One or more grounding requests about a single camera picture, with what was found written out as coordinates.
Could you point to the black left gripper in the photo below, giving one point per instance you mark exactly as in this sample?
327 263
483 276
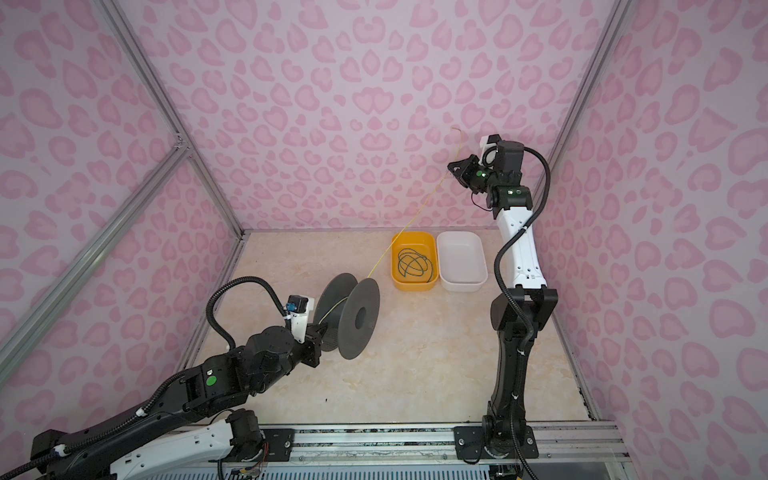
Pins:
314 342

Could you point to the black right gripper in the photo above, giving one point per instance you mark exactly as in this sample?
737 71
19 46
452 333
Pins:
468 176

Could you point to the dark grey cable spool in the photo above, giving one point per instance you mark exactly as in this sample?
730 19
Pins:
349 310

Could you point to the white plastic bin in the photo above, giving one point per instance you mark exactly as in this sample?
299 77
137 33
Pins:
462 264

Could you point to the yellow plastic bin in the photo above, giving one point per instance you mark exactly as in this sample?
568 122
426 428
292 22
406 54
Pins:
414 261

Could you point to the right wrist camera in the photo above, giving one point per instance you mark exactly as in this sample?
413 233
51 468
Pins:
488 146

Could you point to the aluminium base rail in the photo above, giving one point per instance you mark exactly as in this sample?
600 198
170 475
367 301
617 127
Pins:
558 450

